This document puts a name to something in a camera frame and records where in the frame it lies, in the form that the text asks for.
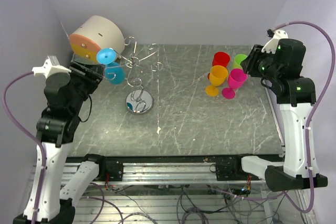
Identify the beige round box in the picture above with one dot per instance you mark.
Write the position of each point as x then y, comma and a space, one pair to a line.
95, 34

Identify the green plastic wine glass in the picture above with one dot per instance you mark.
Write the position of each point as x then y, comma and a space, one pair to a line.
239, 58

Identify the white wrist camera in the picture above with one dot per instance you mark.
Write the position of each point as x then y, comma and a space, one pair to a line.
51, 66
275, 36

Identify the orange plastic wine glass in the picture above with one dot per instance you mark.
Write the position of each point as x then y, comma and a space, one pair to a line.
212, 89

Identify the pink plastic wine glass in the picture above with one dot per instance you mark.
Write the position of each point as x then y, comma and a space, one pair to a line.
236, 79

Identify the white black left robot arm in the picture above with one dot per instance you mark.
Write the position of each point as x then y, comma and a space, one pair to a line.
66, 89

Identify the red plastic wine glass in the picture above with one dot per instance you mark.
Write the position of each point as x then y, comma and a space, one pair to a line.
219, 64

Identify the aluminium mounting rail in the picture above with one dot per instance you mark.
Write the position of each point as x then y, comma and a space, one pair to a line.
169, 170

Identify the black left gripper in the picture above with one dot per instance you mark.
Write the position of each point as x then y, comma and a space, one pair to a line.
93, 75

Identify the chrome wire glass rack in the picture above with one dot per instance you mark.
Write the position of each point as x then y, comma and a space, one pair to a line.
139, 101

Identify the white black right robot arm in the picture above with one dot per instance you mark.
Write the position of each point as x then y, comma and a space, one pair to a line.
296, 96

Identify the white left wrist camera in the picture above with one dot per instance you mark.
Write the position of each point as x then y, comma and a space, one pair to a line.
51, 66

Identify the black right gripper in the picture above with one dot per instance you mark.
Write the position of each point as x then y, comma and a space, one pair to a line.
249, 64

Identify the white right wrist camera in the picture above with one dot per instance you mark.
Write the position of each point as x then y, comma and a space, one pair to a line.
275, 36

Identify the blue plastic wine glass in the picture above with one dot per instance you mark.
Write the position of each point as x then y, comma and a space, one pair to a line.
113, 71

